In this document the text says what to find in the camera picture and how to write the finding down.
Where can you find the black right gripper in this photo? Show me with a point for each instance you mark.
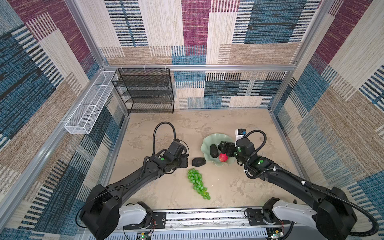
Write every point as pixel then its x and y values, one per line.
pixel 231 146

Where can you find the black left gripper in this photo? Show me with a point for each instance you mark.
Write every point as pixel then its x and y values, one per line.
pixel 184 157

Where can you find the green fake grape bunch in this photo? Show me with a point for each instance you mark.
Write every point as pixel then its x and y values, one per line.
pixel 196 179

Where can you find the red fake apple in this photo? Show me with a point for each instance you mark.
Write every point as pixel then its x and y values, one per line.
pixel 223 158

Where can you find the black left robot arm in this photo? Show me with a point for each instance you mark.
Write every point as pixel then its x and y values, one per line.
pixel 100 214

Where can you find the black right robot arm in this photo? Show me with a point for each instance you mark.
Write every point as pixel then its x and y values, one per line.
pixel 326 210

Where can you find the mint green wavy fruit bowl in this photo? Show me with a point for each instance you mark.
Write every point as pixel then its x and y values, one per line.
pixel 216 139

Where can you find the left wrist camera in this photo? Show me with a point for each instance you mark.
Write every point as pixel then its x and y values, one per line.
pixel 177 151

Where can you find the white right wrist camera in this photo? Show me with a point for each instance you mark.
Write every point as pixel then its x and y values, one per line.
pixel 240 133

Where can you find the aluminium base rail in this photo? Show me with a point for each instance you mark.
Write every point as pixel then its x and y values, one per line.
pixel 290 222

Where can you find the black wire mesh shelf rack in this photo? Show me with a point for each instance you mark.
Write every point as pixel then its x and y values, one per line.
pixel 145 90

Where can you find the white wire mesh wall basket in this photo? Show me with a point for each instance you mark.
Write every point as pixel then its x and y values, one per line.
pixel 87 112

